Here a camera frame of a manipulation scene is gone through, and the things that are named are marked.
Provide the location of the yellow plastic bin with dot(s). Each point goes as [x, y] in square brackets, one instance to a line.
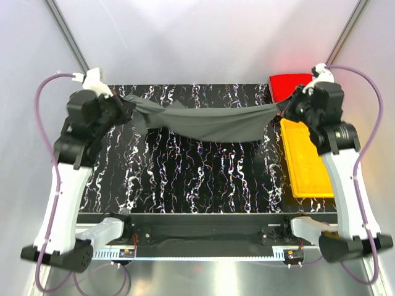
[307, 173]

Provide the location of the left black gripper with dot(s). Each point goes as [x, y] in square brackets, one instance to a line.
[126, 107]

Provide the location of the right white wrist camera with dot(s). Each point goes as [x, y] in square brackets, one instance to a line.
[320, 73]

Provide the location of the grey t-shirt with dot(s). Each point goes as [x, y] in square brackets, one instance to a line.
[245, 124]

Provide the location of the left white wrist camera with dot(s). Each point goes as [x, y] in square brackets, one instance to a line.
[92, 81]

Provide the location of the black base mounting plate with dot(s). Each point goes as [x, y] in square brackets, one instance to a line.
[213, 231]

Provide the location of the folded red t-shirt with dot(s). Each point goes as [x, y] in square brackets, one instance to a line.
[283, 85]

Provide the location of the right aluminium frame post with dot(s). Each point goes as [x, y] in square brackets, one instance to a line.
[347, 30]

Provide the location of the left aluminium frame post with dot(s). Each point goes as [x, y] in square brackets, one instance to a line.
[67, 34]

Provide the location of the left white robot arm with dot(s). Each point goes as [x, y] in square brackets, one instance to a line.
[74, 154]

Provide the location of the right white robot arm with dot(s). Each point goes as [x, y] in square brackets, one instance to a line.
[357, 234]

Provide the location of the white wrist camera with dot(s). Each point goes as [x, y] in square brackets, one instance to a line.
[92, 81]
[320, 73]

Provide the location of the aluminium frame post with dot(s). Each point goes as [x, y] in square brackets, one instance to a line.
[347, 30]
[67, 34]

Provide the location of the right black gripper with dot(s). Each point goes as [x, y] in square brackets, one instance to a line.
[287, 113]

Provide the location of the white slotted cable duct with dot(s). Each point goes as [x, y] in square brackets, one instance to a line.
[227, 253]

